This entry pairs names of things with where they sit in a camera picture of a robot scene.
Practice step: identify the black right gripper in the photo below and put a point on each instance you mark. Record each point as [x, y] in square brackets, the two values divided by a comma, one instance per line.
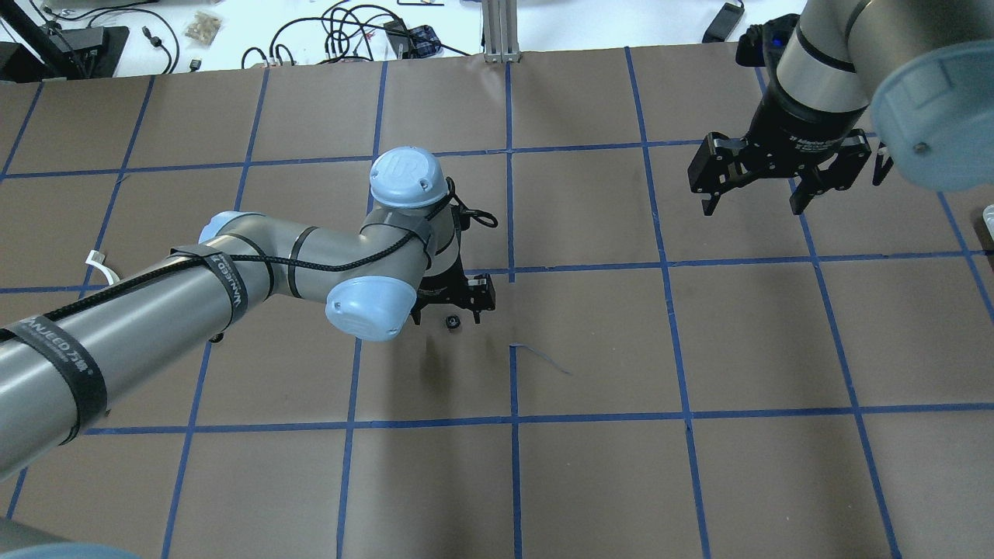
[804, 129]

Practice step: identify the aluminium frame post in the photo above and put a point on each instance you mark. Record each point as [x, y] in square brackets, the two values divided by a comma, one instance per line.
[500, 31]

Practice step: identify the white curved plastic bracket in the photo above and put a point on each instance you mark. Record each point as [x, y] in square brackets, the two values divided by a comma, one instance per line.
[96, 260]

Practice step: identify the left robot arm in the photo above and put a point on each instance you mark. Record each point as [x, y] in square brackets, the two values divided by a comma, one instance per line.
[63, 370]

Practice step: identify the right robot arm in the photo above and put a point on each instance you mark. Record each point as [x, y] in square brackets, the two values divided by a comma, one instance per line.
[904, 84]

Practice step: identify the black power adapter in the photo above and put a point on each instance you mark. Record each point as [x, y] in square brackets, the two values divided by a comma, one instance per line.
[724, 22]

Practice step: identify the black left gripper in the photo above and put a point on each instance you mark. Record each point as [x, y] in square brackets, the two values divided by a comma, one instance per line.
[448, 293]

